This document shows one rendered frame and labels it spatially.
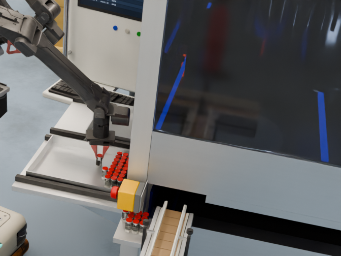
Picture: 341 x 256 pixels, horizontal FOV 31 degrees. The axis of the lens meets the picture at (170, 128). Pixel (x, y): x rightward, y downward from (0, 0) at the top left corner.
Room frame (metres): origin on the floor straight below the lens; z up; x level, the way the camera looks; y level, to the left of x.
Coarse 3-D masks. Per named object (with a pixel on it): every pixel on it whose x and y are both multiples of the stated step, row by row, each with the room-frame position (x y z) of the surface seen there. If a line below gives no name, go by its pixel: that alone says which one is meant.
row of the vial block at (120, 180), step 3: (126, 162) 1.84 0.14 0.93; (126, 165) 1.82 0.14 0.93; (123, 168) 1.80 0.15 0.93; (126, 168) 1.80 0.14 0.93; (123, 171) 1.78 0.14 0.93; (126, 171) 1.79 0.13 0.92; (120, 174) 1.76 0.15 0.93; (123, 174) 1.76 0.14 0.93; (126, 174) 1.79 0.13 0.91; (120, 177) 1.74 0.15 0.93; (123, 177) 1.75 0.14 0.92; (126, 177) 1.79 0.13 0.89; (117, 180) 1.73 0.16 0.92; (120, 180) 1.73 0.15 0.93; (117, 183) 1.73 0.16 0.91; (120, 183) 1.73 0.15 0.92
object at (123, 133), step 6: (132, 108) 2.29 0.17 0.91; (132, 114) 2.28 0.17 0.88; (90, 126) 2.10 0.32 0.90; (114, 126) 2.16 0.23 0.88; (120, 126) 2.16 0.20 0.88; (126, 126) 2.17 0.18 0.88; (120, 132) 2.12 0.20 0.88; (126, 132) 2.13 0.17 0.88; (120, 138) 2.03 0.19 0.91; (126, 138) 2.03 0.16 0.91
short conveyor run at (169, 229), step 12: (156, 216) 1.55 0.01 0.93; (168, 216) 1.56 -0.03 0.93; (180, 216) 1.57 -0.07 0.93; (192, 216) 1.57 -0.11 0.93; (144, 228) 1.43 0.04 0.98; (156, 228) 1.45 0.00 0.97; (168, 228) 1.50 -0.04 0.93; (180, 228) 1.46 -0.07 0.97; (144, 240) 1.43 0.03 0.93; (156, 240) 1.44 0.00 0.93; (168, 240) 1.45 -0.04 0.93; (180, 240) 1.45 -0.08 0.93; (144, 252) 1.37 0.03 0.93; (156, 252) 1.38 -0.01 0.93; (168, 252) 1.39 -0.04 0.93; (180, 252) 1.39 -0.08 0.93
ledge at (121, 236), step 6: (120, 222) 1.56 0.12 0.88; (150, 222) 1.58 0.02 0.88; (120, 228) 1.53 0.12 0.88; (120, 234) 1.50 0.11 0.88; (126, 234) 1.51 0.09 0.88; (132, 234) 1.51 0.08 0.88; (138, 234) 1.51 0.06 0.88; (114, 240) 1.48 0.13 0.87; (120, 240) 1.48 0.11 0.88; (126, 240) 1.48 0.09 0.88; (132, 240) 1.48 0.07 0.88; (138, 240) 1.48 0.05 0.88; (132, 246) 1.47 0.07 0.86; (138, 246) 1.47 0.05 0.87
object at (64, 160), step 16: (48, 144) 1.93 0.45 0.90; (64, 144) 1.97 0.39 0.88; (80, 144) 1.97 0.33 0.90; (48, 160) 1.86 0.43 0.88; (64, 160) 1.87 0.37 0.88; (80, 160) 1.88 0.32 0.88; (112, 160) 1.91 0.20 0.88; (32, 176) 1.72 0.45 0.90; (48, 176) 1.72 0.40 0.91; (64, 176) 1.77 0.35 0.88; (80, 176) 1.78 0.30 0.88; (96, 176) 1.79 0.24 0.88
